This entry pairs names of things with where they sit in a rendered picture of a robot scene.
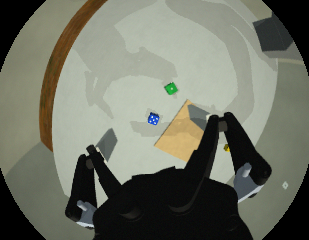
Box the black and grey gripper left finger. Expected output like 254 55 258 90
65 128 142 230

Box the tan square mat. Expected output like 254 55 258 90
154 99 204 162

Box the green die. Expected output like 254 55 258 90
164 82 178 95

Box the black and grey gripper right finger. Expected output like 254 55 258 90
165 104 272 212

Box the yellow die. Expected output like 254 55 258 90
223 144 230 152

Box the blue die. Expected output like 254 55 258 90
148 112 160 125

